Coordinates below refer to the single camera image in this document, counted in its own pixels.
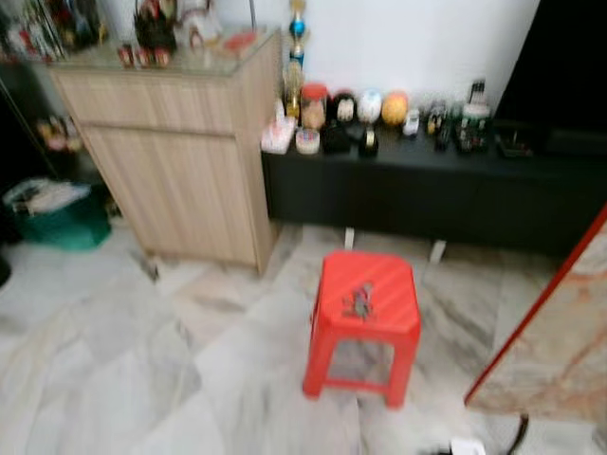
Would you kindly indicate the key bunch with purple carabiner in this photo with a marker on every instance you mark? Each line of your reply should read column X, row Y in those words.
column 359, row 301

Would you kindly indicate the black flat tray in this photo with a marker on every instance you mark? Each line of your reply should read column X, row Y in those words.
column 520, row 142

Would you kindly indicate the marble board with red edge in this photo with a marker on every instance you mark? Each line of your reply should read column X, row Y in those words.
column 560, row 351

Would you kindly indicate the green black toy truck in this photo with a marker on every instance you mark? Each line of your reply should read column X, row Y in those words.
column 473, row 131

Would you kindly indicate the white console leg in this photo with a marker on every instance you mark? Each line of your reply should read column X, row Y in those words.
column 438, row 251

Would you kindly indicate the black low console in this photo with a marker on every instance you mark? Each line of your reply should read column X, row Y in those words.
column 427, row 194

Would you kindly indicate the dark toy figure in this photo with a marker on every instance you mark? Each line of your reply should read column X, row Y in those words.
column 436, row 125

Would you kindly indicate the white toy car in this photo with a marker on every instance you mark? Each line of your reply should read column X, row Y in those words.
column 412, row 123

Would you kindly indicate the dark metal board leg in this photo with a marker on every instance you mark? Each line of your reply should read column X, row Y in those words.
column 521, row 434

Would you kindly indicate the red plastic stool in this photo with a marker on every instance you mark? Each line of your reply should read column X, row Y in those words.
column 394, row 303

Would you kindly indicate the orange ball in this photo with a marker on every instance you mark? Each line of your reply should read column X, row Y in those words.
column 395, row 109

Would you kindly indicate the small black gadget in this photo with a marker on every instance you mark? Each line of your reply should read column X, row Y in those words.
column 369, row 143

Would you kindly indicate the white egg figurine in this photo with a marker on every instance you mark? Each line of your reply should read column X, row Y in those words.
column 370, row 106

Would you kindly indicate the black box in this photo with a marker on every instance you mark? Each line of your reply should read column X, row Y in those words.
column 337, row 139

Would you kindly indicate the black white figurine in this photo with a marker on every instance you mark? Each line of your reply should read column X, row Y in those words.
column 344, row 107

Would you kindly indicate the round clear container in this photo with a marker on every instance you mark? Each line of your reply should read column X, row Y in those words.
column 308, row 141

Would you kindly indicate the jar with red lid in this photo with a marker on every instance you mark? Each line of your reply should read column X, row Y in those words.
column 314, row 109

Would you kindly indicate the blue gold trophy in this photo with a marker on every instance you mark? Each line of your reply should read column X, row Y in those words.
column 297, row 28

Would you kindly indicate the red dish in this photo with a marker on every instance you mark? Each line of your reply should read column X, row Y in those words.
column 241, row 42

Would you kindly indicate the light wooden cabinet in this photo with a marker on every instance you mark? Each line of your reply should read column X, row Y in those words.
column 171, row 161

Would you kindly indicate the small red cup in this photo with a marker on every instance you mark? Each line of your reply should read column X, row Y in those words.
column 163, row 57
column 125, row 56
column 144, row 57

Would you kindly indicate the dark figurine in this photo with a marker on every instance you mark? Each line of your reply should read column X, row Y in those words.
column 155, row 28

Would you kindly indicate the green bin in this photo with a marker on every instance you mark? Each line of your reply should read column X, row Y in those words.
column 66, row 227

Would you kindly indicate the dark glass display cabinet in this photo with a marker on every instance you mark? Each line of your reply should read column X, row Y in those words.
column 19, row 95

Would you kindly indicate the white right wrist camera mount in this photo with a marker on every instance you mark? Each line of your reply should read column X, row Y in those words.
column 469, row 447

